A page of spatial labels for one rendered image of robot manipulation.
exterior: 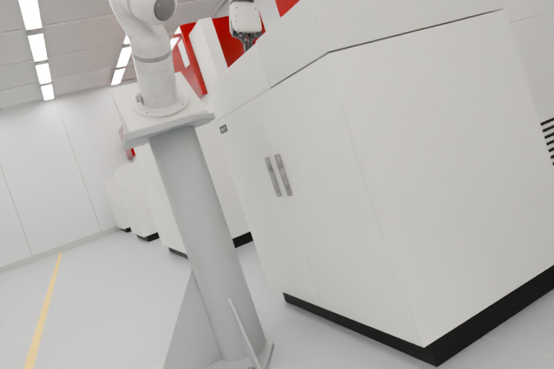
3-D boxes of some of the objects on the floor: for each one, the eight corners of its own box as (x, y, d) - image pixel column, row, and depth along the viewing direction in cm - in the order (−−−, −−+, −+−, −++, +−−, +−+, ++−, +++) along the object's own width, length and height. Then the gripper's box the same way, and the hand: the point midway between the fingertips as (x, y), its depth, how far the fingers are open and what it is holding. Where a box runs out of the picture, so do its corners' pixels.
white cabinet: (385, 249, 224) (333, 88, 221) (586, 275, 136) (505, 8, 133) (271, 305, 198) (210, 123, 194) (429, 383, 110) (323, 54, 107)
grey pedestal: (148, 436, 126) (49, 152, 123) (138, 378, 168) (63, 164, 164) (308, 352, 144) (226, 103, 141) (264, 319, 186) (199, 124, 182)
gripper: (224, -6, 148) (232, 50, 147) (267, -3, 155) (274, 50, 154) (218, 4, 155) (224, 58, 154) (259, 6, 161) (265, 58, 160)
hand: (248, 48), depth 154 cm, fingers closed
